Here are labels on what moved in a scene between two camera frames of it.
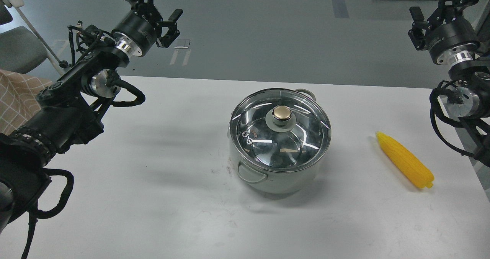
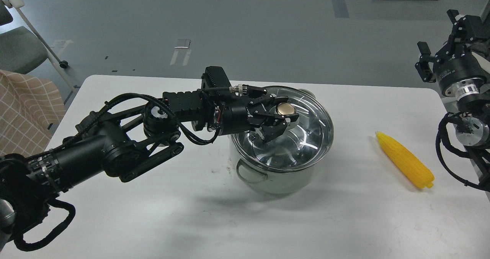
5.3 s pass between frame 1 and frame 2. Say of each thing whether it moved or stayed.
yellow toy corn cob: stayed
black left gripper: moved
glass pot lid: stayed
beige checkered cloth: stayed
